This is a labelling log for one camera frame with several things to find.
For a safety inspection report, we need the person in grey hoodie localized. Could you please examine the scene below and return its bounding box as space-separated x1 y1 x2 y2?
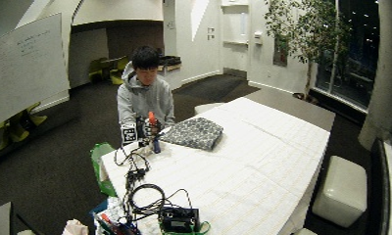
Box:
115 45 176 147

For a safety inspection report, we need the bottle with orange cap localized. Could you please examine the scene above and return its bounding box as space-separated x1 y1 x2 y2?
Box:
147 111 158 138

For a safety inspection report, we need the white tablecloth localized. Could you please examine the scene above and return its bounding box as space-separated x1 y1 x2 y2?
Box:
99 96 332 235

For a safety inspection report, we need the yellow-green chair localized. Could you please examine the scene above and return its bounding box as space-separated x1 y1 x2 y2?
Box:
0 102 49 152
88 55 131 86

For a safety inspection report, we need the white cube ottoman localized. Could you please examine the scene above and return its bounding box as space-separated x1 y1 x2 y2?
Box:
310 155 367 229

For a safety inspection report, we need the dark framed picture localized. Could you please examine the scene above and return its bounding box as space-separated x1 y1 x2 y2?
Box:
272 34 290 68

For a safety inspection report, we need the black cable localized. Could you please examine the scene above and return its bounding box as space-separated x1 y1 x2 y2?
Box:
112 140 193 226

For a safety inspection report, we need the green bag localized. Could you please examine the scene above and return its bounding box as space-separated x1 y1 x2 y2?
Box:
89 142 119 198

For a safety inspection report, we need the white door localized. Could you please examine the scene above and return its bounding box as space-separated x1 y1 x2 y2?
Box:
221 3 250 72

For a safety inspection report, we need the grey table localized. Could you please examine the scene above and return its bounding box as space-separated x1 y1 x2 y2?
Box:
244 87 337 133

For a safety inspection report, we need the whiteboard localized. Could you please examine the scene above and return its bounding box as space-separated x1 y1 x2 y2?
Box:
0 12 72 133

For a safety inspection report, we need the potted indoor tree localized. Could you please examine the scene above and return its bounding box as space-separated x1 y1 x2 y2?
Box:
262 0 354 105

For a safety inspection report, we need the folded grey patterned cloth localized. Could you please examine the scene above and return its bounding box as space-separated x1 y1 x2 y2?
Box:
160 117 225 152

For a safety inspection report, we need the white cube with black markers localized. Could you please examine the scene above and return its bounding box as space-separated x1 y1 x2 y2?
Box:
119 122 139 145

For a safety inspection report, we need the white stool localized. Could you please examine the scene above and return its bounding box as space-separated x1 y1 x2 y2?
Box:
193 102 228 116

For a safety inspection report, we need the bundle of pens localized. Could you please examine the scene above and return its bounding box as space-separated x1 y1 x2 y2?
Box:
95 212 141 235

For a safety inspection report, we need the pale crumpled tissue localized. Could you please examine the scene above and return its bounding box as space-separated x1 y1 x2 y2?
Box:
60 218 91 235

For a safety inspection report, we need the white wall dispenser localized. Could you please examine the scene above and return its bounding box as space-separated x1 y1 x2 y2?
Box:
252 30 264 46

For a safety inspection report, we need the black device box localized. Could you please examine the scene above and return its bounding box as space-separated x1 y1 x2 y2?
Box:
160 206 201 233

